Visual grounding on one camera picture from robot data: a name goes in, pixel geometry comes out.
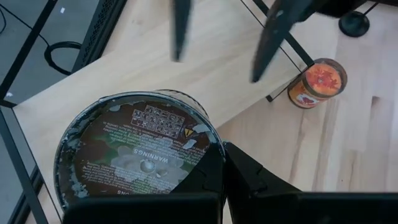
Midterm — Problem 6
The tall black candlestick holder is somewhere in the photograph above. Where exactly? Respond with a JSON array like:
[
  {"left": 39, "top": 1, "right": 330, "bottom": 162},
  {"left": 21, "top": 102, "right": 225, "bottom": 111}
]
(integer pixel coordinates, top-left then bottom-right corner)
[{"left": 338, "top": 2, "right": 380, "bottom": 39}]

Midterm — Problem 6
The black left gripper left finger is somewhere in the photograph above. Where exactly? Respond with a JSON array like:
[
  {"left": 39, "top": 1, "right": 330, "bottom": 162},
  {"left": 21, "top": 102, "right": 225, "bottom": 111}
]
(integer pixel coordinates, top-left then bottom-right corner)
[{"left": 62, "top": 141, "right": 225, "bottom": 224}]

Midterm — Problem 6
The black table frame rail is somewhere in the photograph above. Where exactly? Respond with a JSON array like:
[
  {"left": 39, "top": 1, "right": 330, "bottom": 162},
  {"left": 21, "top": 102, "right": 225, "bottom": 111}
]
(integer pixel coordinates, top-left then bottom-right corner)
[{"left": 0, "top": 98, "right": 50, "bottom": 224}]

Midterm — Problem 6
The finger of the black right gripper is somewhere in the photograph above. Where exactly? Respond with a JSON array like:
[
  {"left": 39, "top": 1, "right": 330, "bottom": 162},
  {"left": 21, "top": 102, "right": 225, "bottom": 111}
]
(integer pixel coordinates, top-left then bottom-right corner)
[
  {"left": 172, "top": 0, "right": 193, "bottom": 62},
  {"left": 251, "top": 0, "right": 313, "bottom": 83}
]

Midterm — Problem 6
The black perforated metal box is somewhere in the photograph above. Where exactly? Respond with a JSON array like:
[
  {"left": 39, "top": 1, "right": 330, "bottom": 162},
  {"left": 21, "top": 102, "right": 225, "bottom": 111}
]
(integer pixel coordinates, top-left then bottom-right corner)
[{"left": 70, "top": 0, "right": 129, "bottom": 75}]

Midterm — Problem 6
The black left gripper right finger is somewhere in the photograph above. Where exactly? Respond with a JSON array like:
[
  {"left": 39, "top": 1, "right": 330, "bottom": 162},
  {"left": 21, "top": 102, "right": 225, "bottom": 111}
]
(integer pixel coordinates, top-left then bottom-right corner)
[{"left": 223, "top": 141, "right": 398, "bottom": 224}]

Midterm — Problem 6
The black looped cable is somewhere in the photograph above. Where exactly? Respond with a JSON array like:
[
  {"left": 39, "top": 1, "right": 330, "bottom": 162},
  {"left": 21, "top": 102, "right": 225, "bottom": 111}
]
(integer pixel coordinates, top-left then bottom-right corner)
[{"left": 0, "top": 3, "right": 83, "bottom": 77}]

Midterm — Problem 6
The orange glass jar candle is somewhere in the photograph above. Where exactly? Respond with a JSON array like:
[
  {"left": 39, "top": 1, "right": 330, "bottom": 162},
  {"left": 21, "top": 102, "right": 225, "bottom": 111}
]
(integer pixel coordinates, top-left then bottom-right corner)
[{"left": 287, "top": 57, "right": 348, "bottom": 110}]

